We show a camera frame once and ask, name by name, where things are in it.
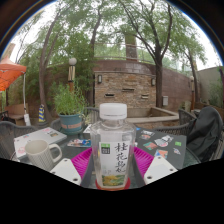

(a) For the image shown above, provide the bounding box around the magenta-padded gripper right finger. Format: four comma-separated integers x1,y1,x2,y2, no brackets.
129,146,179,189

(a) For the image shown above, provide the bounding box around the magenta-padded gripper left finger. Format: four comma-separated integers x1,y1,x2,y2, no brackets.
49,147,97,190

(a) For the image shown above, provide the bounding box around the dark laptop with stickers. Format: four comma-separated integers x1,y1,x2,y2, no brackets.
134,127,188,171

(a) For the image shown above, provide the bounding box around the colourful printed card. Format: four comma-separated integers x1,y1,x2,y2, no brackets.
66,138,92,149

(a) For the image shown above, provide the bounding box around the white ribbed ceramic mug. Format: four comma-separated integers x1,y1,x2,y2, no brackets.
24,138,64,172

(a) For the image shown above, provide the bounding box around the silver laptop with stickers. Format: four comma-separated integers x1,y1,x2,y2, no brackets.
13,126,68,160

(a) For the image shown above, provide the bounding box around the clear white-capped drink bottle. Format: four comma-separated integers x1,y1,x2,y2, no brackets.
89,102,137,191

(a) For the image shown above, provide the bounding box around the green plant in teal pot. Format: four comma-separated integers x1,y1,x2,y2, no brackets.
52,82,89,135

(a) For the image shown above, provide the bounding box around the blue yellow striped cone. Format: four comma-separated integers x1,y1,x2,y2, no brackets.
37,103,47,124

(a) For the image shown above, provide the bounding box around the tall leafy tree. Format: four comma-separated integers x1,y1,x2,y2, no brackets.
178,31,209,104
19,1,98,124
109,0,188,109

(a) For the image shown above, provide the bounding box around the orange canopy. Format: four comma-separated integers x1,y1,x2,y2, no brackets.
0,55,28,93

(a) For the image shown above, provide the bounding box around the grey wall utility box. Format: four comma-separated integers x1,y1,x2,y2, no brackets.
161,95,170,107

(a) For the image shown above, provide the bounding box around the stone brick fountain wall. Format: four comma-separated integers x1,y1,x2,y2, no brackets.
92,70,181,130

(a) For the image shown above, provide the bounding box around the globe lamp post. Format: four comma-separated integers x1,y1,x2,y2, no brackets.
67,57,78,93

